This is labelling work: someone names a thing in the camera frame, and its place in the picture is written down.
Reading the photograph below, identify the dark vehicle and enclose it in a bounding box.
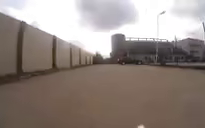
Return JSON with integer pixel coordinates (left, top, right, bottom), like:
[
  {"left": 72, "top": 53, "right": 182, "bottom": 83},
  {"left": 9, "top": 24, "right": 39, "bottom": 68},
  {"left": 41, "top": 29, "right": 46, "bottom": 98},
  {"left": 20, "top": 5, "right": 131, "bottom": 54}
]
[{"left": 117, "top": 57, "right": 144, "bottom": 66}]

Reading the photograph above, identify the brown dirt road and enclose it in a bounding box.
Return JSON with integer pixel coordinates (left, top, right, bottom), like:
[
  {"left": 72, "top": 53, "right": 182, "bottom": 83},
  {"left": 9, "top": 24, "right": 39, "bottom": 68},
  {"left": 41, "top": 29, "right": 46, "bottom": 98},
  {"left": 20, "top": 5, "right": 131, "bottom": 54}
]
[{"left": 0, "top": 63, "right": 205, "bottom": 128}]

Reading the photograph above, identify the grey building with round tower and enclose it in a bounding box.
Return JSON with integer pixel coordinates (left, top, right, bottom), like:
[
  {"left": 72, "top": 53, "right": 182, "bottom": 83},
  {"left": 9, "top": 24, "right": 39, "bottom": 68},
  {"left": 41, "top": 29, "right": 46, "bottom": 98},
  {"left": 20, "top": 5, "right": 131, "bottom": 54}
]
[{"left": 110, "top": 33, "right": 188, "bottom": 64}]

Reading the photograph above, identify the street lamp pole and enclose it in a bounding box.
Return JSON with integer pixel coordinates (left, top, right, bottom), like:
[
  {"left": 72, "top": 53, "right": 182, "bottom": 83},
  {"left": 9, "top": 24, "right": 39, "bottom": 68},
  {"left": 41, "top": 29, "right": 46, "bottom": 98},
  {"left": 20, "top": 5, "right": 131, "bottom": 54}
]
[{"left": 154, "top": 10, "right": 167, "bottom": 64}]

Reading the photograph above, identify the white building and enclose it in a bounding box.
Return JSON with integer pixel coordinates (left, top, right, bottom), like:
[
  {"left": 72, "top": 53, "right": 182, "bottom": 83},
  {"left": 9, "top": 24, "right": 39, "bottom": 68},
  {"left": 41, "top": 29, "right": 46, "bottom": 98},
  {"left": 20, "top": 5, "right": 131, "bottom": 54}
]
[{"left": 177, "top": 37, "right": 205, "bottom": 62}]

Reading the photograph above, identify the pale concrete panel wall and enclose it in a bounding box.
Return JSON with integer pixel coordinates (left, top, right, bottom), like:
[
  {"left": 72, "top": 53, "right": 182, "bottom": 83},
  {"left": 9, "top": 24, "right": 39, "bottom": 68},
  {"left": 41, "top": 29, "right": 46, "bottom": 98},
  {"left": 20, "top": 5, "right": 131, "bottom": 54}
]
[{"left": 0, "top": 8, "right": 95, "bottom": 78}]

